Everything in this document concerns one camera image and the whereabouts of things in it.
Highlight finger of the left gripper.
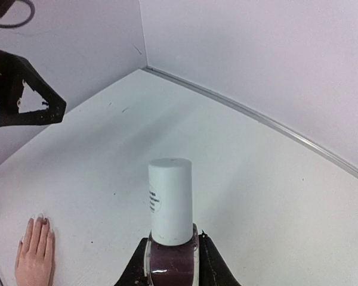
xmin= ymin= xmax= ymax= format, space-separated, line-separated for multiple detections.
xmin=0 ymin=51 xmax=66 ymax=110
xmin=0 ymin=102 xmax=66 ymax=128

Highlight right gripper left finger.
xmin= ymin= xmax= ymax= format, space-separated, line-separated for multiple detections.
xmin=115 ymin=238 xmax=149 ymax=286

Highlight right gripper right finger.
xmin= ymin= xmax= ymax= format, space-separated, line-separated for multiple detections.
xmin=199 ymin=233 xmax=241 ymax=286

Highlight nail polish bottle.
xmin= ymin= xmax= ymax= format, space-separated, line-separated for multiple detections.
xmin=144 ymin=224 xmax=200 ymax=286

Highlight mannequin hand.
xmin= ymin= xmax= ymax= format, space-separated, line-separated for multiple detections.
xmin=14 ymin=215 xmax=55 ymax=286

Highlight rear table edge rail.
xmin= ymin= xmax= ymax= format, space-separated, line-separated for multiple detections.
xmin=142 ymin=66 xmax=358 ymax=179

